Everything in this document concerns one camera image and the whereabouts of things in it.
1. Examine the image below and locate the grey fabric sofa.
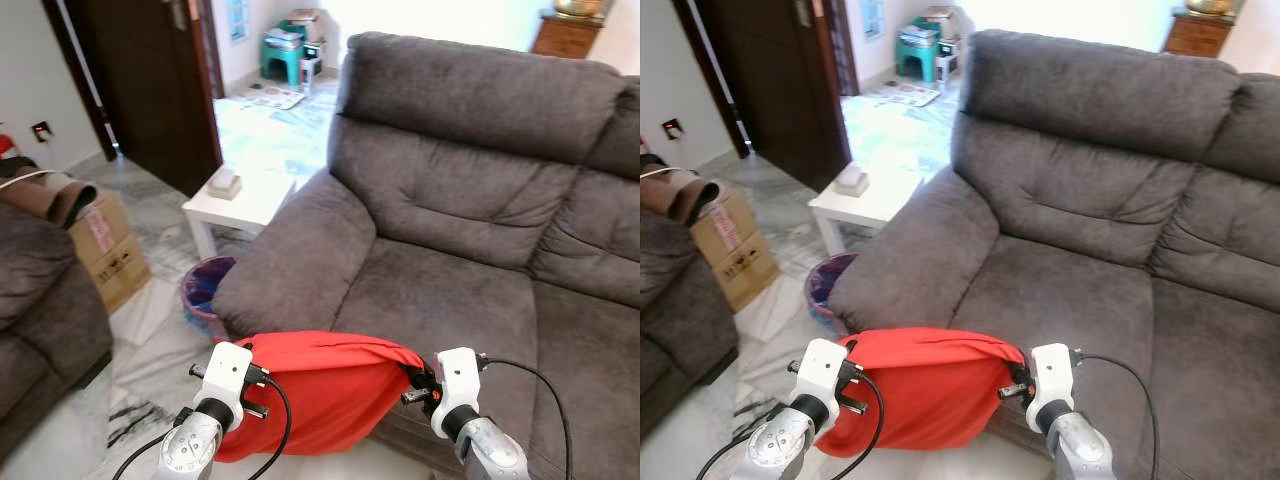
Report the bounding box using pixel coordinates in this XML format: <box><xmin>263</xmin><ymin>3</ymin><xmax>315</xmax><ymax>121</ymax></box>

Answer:
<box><xmin>828</xmin><ymin>28</ymin><xmax>1280</xmax><ymax>480</ymax></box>
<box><xmin>212</xmin><ymin>30</ymin><xmax>641</xmax><ymax>480</ymax></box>

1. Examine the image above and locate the patterned floor mat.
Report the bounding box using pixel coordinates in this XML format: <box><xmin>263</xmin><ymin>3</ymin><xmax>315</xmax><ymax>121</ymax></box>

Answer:
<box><xmin>238</xmin><ymin>85</ymin><xmax>306</xmax><ymax>111</ymax></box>
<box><xmin>872</xmin><ymin>82</ymin><xmax>941</xmax><ymax>108</ymax></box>

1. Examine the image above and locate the purple waste basket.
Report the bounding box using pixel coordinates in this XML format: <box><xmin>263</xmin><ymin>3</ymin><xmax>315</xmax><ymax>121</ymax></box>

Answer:
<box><xmin>804</xmin><ymin>251</ymin><xmax>859</xmax><ymax>336</ymax></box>
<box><xmin>180</xmin><ymin>255</ymin><xmax>239</xmax><ymax>341</ymax></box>

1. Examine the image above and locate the large taped cardboard box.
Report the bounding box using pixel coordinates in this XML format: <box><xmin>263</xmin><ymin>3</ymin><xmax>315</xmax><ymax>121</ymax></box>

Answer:
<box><xmin>690</xmin><ymin>190</ymin><xmax>781</xmax><ymax>313</ymax></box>
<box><xmin>68</xmin><ymin>192</ymin><xmax>154</xmax><ymax>316</ymax></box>

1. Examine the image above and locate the white side table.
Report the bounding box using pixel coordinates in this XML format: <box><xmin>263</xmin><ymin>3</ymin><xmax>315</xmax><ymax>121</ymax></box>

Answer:
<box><xmin>182</xmin><ymin>168</ymin><xmax>298</xmax><ymax>261</ymax></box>
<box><xmin>808</xmin><ymin>170</ymin><xmax>926</xmax><ymax>256</ymax></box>

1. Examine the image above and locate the grey fabric armchair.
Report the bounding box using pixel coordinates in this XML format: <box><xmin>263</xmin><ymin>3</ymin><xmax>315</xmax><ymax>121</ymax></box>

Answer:
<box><xmin>0</xmin><ymin>200</ymin><xmax>114</xmax><ymax>461</ymax></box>
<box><xmin>640</xmin><ymin>208</ymin><xmax>739</xmax><ymax>436</ymax></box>

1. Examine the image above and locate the beige tissue box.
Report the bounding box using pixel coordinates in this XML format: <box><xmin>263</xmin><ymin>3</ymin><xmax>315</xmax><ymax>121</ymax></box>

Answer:
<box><xmin>833</xmin><ymin>161</ymin><xmax>871</xmax><ymax>198</ymax></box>
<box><xmin>205</xmin><ymin>166</ymin><xmax>244</xmax><ymax>202</ymax></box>

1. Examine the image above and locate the brown folded cloth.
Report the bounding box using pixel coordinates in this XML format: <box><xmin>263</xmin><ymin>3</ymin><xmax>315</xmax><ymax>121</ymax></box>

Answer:
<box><xmin>0</xmin><ymin>170</ymin><xmax>99</xmax><ymax>229</ymax></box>
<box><xmin>640</xmin><ymin>165</ymin><xmax>721</xmax><ymax>227</ymax></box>

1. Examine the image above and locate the dark brown wooden door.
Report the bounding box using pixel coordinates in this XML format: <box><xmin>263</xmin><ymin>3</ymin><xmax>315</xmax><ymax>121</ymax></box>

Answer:
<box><xmin>690</xmin><ymin>0</ymin><xmax>851</xmax><ymax>193</ymax></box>
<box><xmin>62</xmin><ymin>0</ymin><xmax>226</xmax><ymax>198</ymax></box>

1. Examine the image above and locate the green plastic stool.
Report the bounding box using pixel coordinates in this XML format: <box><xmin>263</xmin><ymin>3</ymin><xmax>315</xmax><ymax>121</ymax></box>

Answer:
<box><xmin>895</xmin><ymin>22</ymin><xmax>941</xmax><ymax>84</ymax></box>
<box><xmin>261</xmin><ymin>20</ymin><xmax>309</xmax><ymax>89</ymax></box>

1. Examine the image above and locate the brown wooden cabinet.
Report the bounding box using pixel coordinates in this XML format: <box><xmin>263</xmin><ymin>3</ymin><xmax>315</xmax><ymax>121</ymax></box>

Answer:
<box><xmin>530</xmin><ymin>12</ymin><xmax>606</xmax><ymax>59</ymax></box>
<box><xmin>1162</xmin><ymin>10</ymin><xmax>1236</xmax><ymax>58</ymax></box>

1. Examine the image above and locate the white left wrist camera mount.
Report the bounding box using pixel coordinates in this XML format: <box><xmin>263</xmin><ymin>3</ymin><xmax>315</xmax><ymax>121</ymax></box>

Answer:
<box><xmin>800</xmin><ymin>338</ymin><xmax>851</xmax><ymax>401</ymax></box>
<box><xmin>203</xmin><ymin>341</ymin><xmax>255</xmax><ymax>406</ymax></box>

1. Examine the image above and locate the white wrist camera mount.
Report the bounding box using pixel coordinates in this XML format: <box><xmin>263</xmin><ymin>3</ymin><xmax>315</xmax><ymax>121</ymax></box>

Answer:
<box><xmin>203</xmin><ymin>341</ymin><xmax>255</xmax><ymax>406</ymax></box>
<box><xmin>800</xmin><ymin>338</ymin><xmax>851</xmax><ymax>401</ymax></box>
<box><xmin>1028</xmin><ymin>343</ymin><xmax>1076</xmax><ymax>406</ymax></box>
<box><xmin>432</xmin><ymin>347</ymin><xmax>483</xmax><ymax>413</ymax></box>

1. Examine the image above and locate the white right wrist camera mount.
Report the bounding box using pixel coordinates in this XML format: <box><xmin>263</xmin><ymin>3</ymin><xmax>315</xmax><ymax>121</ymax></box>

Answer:
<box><xmin>1028</xmin><ymin>343</ymin><xmax>1076</xmax><ymax>406</ymax></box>
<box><xmin>432</xmin><ymin>347</ymin><xmax>483</xmax><ymax>413</ymax></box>

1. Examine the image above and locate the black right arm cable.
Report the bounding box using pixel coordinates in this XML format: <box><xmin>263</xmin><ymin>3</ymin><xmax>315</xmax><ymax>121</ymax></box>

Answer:
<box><xmin>1072</xmin><ymin>353</ymin><xmax>1159</xmax><ymax>480</ymax></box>
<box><xmin>478</xmin><ymin>356</ymin><xmax>573</xmax><ymax>480</ymax></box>

